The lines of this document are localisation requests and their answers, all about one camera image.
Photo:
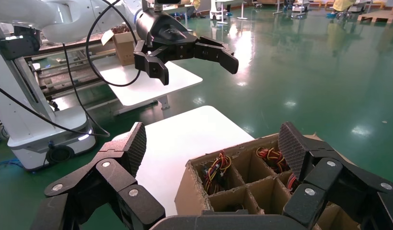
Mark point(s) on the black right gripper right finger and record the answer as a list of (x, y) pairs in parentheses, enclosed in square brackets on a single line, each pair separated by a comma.
[(336, 184)]

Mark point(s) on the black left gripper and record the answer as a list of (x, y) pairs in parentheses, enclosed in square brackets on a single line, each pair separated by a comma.
[(166, 35)]

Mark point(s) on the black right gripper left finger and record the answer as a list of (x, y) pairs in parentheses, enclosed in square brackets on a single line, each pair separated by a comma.
[(104, 184)]

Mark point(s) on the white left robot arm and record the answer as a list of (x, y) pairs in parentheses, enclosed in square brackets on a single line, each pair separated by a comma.
[(56, 16)]

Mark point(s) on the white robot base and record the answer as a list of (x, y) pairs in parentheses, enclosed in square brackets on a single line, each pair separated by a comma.
[(25, 111)]

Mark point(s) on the small open cardboard box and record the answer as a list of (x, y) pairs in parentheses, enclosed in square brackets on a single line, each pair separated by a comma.
[(126, 47)]

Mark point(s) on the cardboard box with dividers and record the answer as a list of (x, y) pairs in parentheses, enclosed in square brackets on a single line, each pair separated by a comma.
[(195, 190)]

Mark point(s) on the small white table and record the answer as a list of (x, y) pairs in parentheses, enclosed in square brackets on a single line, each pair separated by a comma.
[(145, 89)]

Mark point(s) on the white background cart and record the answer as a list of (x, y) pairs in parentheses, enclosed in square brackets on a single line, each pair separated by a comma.
[(219, 11)]

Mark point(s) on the large white table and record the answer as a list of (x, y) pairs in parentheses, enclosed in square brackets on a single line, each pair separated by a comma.
[(183, 143)]

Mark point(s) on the person in yellow clothing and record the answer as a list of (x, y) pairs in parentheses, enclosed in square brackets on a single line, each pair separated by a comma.
[(342, 4)]

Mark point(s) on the wooden pallet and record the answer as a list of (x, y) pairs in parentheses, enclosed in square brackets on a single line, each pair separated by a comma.
[(379, 16)]

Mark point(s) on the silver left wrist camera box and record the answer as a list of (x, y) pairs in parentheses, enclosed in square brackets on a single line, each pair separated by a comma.
[(146, 5)]

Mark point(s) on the metal frame rack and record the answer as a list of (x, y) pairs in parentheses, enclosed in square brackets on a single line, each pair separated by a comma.
[(72, 81)]

